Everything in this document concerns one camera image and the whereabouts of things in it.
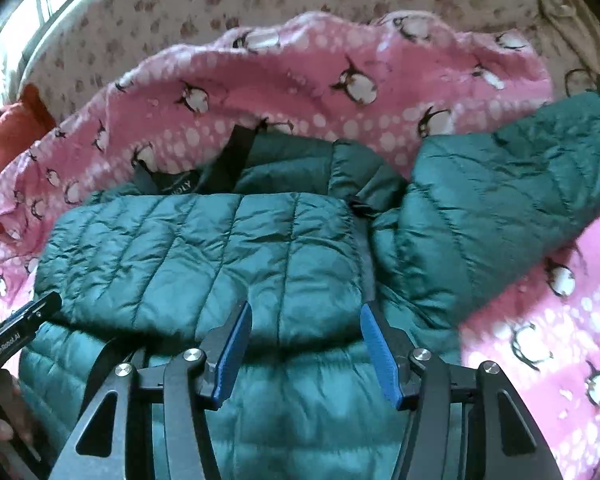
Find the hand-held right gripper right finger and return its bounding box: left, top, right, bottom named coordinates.
left=360, top=301, right=566, bottom=480

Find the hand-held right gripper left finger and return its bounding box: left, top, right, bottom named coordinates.
left=47, top=301, right=253, bottom=480

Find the dark green puffer jacket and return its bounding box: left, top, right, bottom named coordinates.
left=17, top=92, right=600, bottom=480

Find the red cloth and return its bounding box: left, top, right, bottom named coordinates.
left=0, top=85, right=57, bottom=253

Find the pink penguin print blanket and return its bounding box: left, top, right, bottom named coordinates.
left=0, top=10, right=600, bottom=480

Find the floral bed sheet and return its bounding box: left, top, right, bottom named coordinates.
left=22, top=0, right=600, bottom=126

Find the window frame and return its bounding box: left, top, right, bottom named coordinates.
left=0, top=0, right=83, bottom=111

